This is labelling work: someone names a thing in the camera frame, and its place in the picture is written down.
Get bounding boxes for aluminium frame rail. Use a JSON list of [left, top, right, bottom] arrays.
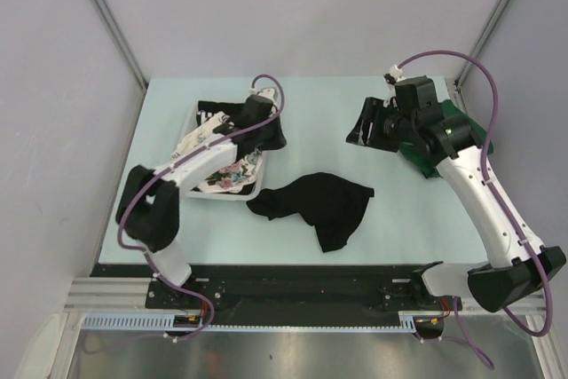
[[64, 276, 154, 313]]

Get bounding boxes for green folded t-shirt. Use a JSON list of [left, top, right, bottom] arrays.
[[398, 99, 496, 180]]

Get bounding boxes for white plastic basket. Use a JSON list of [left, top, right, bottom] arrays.
[[172, 101, 266, 201]]

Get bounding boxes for plain black t-shirt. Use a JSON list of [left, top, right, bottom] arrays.
[[246, 172, 375, 253]]

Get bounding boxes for white slotted cable duct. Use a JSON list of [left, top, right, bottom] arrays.
[[82, 312, 214, 331]]

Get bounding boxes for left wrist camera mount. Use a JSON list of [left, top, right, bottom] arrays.
[[249, 87, 280, 108]]

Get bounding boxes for white floral t-shirt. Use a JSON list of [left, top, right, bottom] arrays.
[[171, 110, 264, 195]]

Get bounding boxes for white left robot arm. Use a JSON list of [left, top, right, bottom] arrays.
[[115, 87, 286, 308]]

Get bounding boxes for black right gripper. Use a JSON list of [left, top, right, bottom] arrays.
[[346, 97, 417, 153]]

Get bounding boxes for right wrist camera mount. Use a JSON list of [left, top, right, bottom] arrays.
[[383, 65, 406, 98]]

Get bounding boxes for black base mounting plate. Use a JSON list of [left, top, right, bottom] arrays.
[[91, 263, 462, 325]]

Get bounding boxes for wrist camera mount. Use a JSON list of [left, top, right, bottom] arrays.
[[383, 65, 406, 98], [249, 87, 280, 108]]

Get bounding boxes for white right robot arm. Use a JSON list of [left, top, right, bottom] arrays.
[[346, 76, 566, 312]]

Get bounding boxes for black printed t-shirt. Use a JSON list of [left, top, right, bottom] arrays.
[[197, 99, 245, 127]]

